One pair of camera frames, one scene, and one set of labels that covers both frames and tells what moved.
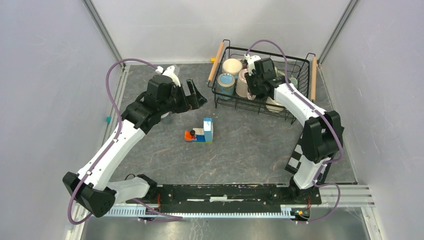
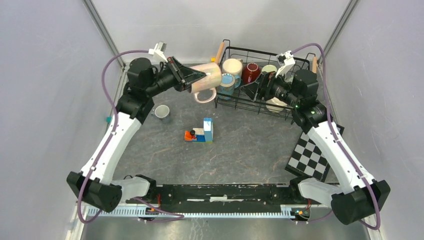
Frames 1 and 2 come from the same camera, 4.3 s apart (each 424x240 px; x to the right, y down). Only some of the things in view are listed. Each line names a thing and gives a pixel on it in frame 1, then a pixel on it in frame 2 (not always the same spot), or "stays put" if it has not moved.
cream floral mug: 232,66 stays put
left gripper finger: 197,100 to 189,75
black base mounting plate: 284,194 stays put
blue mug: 225,82 stays put
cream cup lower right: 272,108 stays put
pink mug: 242,89 to 205,88
